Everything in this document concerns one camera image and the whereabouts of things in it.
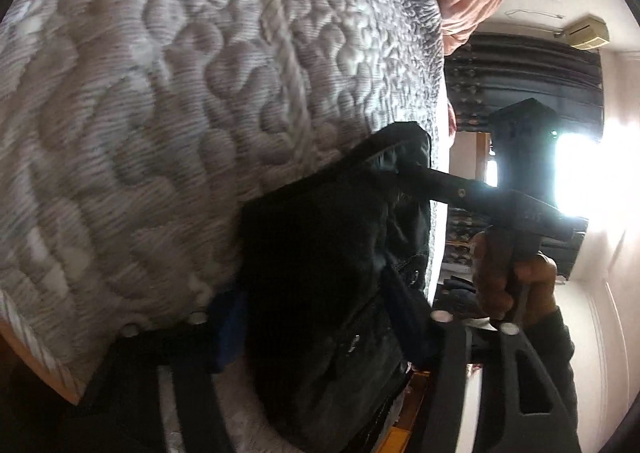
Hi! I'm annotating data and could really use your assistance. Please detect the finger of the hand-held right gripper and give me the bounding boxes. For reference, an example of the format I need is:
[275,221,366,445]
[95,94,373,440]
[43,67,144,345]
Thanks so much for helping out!
[396,162,508,214]

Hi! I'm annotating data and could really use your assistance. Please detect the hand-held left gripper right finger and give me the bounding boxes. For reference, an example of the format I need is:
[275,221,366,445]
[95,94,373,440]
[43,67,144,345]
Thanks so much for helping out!
[410,310,583,453]

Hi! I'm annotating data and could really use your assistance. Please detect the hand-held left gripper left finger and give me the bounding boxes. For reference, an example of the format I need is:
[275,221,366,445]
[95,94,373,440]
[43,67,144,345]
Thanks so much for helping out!
[75,290,251,453]

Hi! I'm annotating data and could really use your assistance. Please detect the black quilted pants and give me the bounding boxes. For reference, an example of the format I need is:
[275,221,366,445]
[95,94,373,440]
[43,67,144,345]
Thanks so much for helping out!
[240,122,468,444]

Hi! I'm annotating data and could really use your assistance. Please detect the person's right forearm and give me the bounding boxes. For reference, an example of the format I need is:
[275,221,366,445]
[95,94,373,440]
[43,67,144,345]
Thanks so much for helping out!
[520,308,593,453]

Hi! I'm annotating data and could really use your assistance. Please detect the person's right hand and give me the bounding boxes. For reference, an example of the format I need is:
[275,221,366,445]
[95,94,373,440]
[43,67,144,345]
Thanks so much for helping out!
[470,230,558,323]

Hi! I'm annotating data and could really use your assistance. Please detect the dark patterned curtain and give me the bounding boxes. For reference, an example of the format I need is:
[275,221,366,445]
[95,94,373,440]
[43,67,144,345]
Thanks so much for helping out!
[444,32,603,134]
[444,210,488,266]

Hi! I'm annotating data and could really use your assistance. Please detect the bright window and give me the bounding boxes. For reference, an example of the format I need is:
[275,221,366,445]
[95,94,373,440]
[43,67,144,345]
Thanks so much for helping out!
[477,130,608,234]

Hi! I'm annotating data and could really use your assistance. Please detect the beige air conditioner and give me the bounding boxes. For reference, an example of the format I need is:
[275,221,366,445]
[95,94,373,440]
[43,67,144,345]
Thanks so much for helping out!
[565,18,611,50]

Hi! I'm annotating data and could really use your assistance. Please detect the white wall cable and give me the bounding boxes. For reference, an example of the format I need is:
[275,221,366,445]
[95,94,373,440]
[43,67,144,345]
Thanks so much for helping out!
[505,8,563,21]

